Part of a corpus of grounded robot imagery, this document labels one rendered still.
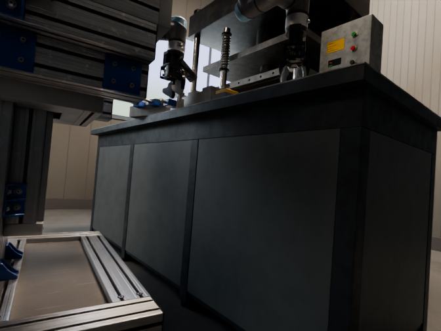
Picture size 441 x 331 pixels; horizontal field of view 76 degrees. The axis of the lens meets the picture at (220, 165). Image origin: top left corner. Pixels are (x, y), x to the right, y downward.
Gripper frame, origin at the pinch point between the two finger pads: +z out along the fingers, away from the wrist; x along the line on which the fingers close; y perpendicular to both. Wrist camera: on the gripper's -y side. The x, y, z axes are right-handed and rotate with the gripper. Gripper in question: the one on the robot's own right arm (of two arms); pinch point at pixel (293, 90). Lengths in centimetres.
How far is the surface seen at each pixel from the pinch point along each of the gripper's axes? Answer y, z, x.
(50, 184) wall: -142, 56, -271
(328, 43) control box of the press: -79, -53, 13
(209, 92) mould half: -4.9, -1.4, -33.2
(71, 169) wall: -158, 39, -258
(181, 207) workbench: -9, 46, -43
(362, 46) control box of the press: -68, -45, 30
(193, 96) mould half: -10.8, -1.9, -42.7
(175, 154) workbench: -13, 23, -50
